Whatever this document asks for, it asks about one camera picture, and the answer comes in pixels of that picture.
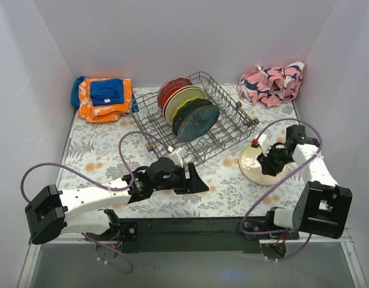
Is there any cream green plate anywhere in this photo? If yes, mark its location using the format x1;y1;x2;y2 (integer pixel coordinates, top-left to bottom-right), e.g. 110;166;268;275
239;145;290;186

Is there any grey wire dish rack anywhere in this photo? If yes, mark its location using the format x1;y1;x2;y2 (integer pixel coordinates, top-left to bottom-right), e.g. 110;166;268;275
129;71;259;166

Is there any dark teal plate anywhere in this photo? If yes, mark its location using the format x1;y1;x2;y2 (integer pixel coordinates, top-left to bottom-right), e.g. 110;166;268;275
178;107;220;142
172;99;217;136

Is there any green polka dot scalloped plate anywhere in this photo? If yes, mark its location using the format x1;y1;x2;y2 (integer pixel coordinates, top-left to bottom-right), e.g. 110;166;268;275
171;97;209;127

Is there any pink and green branch plate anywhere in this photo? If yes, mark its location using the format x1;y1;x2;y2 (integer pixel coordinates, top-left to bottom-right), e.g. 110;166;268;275
163;85;206;125

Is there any orange plate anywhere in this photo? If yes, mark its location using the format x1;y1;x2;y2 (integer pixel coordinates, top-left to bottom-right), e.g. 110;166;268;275
162;86;182;112

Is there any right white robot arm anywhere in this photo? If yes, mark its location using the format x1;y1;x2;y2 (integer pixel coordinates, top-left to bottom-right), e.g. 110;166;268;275
252;125;352;239

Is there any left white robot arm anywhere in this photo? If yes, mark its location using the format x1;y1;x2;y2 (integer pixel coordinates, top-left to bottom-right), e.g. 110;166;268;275
25;157;209;245

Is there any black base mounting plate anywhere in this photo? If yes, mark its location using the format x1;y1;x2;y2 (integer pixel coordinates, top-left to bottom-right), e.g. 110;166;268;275
109;215;302;253

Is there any pink navy floral cloth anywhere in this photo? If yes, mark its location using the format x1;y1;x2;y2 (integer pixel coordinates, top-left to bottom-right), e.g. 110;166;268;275
236;61;305;108

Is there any floral table mat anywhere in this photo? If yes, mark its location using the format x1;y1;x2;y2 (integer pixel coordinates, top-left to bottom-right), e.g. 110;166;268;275
58;91;304;218

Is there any orange patterned cloth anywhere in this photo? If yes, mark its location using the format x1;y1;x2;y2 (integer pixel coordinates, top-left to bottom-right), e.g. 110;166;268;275
77;78;133;124

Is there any blue folded towel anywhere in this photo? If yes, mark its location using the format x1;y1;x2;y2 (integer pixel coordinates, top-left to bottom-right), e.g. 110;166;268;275
90;79;124;106

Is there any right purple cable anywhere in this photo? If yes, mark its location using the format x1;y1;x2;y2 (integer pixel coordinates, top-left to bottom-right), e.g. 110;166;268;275
241;118;323;261

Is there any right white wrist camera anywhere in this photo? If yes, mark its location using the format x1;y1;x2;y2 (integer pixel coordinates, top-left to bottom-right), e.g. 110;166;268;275
251;134;272;156

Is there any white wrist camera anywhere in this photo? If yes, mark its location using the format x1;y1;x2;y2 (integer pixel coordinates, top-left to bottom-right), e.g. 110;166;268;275
166;146;187;167
251;134;272;156

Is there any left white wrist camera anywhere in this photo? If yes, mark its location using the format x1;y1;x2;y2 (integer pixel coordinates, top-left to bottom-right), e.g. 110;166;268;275
166;146;187;167

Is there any aluminium frame rail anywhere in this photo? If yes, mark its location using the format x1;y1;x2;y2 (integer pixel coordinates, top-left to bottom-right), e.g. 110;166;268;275
19;232;366;287

